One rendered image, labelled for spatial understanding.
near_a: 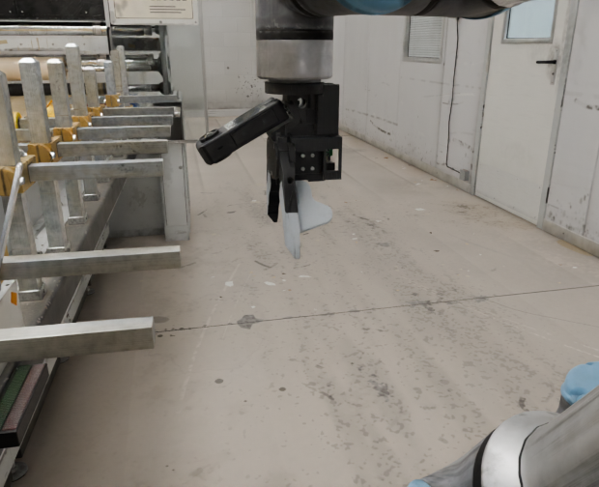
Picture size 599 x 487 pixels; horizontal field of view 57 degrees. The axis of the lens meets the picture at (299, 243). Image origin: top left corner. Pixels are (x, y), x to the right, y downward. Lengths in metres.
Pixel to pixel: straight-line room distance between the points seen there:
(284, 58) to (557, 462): 0.46
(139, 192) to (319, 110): 3.01
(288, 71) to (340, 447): 1.38
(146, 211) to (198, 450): 2.12
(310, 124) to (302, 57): 0.08
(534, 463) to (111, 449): 1.60
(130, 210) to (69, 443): 1.99
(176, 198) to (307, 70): 2.90
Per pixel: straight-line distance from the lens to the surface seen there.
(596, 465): 0.39
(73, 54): 1.85
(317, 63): 0.65
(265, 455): 1.80
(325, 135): 0.68
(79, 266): 0.95
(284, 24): 0.64
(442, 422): 1.98
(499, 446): 0.46
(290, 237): 0.64
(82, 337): 0.71
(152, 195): 3.63
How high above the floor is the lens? 1.18
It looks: 20 degrees down
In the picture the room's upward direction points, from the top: straight up
